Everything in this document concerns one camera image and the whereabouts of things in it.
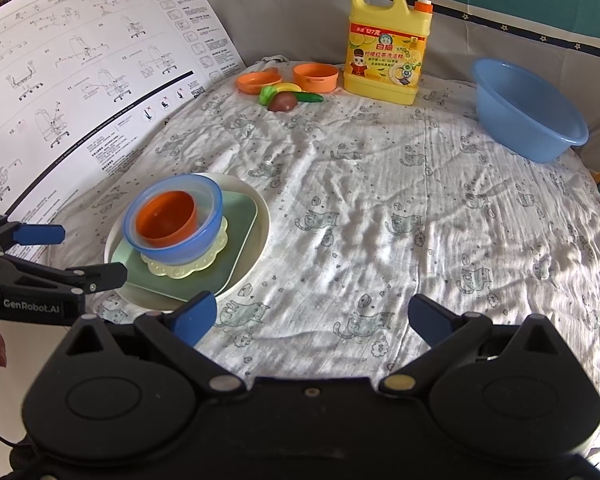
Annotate brown toy fruit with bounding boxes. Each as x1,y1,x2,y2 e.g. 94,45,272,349
268,91,298,113

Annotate orange toy pot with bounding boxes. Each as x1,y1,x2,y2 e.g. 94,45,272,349
292,63,339,93

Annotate yellow scalloped small plate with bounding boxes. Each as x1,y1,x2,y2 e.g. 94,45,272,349
140,217,228,280

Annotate large blue plastic basin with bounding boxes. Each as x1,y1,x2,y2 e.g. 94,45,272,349
471,58,588,162

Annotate white instruction sheet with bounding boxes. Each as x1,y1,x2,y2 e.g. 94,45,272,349
0,0,247,266

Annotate blue translucent bowl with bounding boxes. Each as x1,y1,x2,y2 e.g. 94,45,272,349
122,173,225,267

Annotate green square plate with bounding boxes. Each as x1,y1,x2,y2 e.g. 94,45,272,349
106,191,258,301

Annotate light green toy vegetable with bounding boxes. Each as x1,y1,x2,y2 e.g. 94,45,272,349
258,84,277,107

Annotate small orange-red bowl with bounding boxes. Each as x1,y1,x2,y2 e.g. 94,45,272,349
134,191,197,248

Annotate orange toy pan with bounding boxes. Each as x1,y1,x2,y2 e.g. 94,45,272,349
236,67,283,96

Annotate yellow dish soap jug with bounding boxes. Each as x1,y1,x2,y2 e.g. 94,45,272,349
343,0,434,105

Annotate green toy cucumber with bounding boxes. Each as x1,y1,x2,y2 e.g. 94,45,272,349
294,92,324,103

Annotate yellow toy banana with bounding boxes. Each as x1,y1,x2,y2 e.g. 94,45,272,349
275,81,302,92

